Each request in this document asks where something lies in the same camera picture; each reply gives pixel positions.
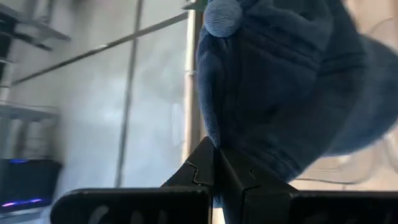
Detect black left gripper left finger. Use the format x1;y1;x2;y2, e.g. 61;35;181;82
49;136;218;224

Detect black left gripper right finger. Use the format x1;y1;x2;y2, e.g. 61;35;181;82
217;148;398;224

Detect blue cotton baseball cap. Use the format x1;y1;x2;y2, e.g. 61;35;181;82
195;0;398;209

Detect black box purple lights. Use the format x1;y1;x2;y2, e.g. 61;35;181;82
0;157;63;215

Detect grey metal shelf rack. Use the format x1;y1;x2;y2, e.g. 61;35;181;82
0;2;72;124

